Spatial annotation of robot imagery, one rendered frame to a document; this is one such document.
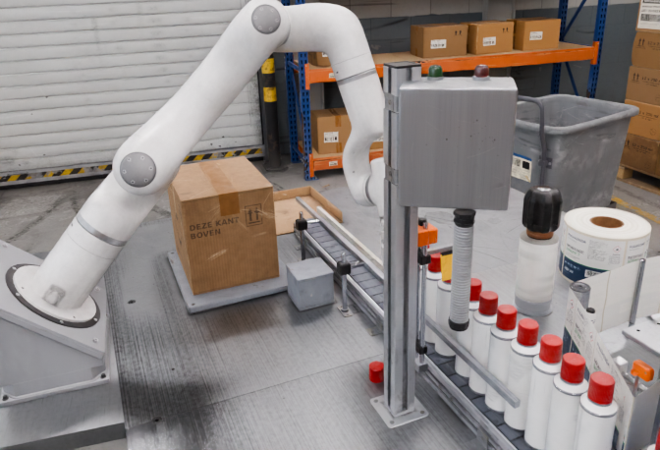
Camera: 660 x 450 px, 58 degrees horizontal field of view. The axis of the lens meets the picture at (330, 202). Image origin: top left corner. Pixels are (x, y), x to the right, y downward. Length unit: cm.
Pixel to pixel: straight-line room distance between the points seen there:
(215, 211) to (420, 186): 73
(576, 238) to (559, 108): 282
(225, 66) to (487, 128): 59
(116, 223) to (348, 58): 60
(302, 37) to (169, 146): 37
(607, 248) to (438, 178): 72
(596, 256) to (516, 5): 501
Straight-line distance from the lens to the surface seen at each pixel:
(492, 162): 92
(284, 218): 209
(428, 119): 90
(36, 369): 140
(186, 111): 127
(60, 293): 139
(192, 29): 532
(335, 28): 129
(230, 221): 156
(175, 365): 142
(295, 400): 127
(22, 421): 139
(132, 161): 124
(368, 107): 129
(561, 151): 354
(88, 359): 139
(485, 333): 113
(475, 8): 620
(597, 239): 156
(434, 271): 125
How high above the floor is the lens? 164
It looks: 21 degrees down
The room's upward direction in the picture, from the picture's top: 2 degrees counter-clockwise
